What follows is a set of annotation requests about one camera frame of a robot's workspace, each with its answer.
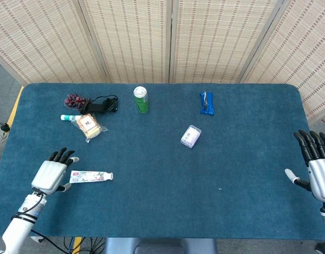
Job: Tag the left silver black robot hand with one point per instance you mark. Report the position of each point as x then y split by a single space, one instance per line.
47 174

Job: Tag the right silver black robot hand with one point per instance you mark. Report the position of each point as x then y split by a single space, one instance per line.
319 174

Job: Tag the floral print toothpaste tube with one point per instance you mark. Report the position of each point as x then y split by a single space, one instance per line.
88 176

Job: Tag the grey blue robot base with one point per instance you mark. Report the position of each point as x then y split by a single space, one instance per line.
162 247

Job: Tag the sandwich packet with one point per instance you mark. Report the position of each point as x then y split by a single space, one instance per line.
88 125

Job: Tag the small white green tube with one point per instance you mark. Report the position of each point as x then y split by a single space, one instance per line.
68 117

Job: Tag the red grape bunch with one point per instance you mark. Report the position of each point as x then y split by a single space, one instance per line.
73 100

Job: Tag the black clip tool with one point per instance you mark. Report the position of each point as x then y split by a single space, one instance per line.
98 107

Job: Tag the green drink can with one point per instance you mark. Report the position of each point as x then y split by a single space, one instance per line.
141 104

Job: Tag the blue felt table mat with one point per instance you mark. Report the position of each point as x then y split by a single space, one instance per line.
162 201

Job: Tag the woven bamboo screen panel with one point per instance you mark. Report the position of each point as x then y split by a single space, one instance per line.
46 39
130 39
297 53
217 39

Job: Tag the blue snack packet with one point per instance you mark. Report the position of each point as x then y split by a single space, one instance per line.
208 108

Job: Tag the clear box with purple contents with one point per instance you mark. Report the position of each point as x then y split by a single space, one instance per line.
190 136

